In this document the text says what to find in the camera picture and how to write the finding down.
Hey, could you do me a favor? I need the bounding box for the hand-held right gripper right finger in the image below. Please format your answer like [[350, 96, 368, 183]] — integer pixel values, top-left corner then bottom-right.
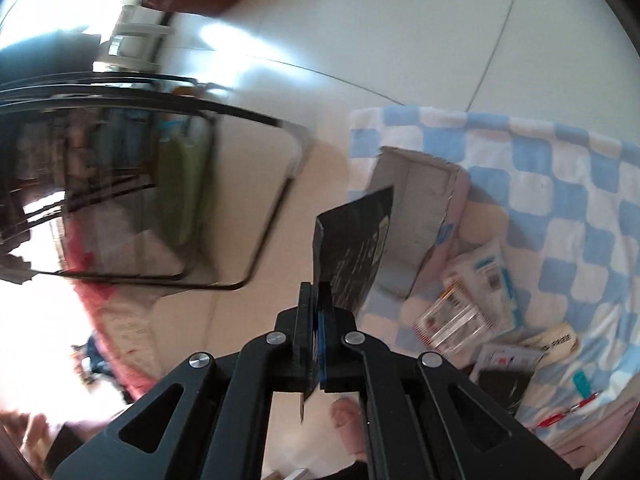
[[319, 282, 581, 480]]

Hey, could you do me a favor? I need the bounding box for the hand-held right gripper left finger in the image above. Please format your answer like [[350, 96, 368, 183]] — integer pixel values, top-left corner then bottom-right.
[[52, 283, 319, 480]]

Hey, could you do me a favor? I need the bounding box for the black foil packet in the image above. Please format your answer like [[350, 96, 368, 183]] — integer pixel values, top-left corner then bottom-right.
[[299, 185, 396, 423], [469, 366, 538, 417]]

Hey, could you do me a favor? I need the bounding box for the pink cardboard box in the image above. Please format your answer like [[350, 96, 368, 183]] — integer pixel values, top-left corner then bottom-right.
[[369, 146, 472, 301]]

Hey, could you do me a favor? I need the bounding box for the pink slipper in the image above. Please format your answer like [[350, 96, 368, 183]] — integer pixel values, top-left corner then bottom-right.
[[330, 396, 368, 462]]

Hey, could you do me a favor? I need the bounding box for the black pants leg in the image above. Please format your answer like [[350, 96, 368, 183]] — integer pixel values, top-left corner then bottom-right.
[[300, 460, 371, 480]]

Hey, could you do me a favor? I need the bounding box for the clear packet with red label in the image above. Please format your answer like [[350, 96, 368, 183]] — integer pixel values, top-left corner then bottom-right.
[[414, 285, 493, 357]]

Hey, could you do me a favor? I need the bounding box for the white packet with blue print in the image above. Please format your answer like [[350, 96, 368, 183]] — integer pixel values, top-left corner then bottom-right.
[[442, 237, 525, 333]]

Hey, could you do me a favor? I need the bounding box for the green cushion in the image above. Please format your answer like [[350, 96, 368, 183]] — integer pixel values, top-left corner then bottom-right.
[[157, 120, 213, 248]]

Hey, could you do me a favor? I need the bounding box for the white sachet with black print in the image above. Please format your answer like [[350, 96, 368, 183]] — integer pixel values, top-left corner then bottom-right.
[[522, 322, 580, 367]]

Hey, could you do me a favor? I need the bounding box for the red pen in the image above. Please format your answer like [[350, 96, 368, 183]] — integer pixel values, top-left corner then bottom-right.
[[540, 391, 600, 428]]

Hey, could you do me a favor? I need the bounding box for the blue white checkered blanket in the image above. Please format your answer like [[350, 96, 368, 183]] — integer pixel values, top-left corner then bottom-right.
[[347, 105, 640, 471]]

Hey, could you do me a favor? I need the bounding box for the white plastic stool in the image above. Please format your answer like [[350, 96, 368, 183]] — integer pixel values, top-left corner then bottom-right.
[[107, 4, 175, 68]]

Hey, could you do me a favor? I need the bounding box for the black wire rack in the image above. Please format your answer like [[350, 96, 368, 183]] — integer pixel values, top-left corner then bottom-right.
[[0, 74, 313, 292]]

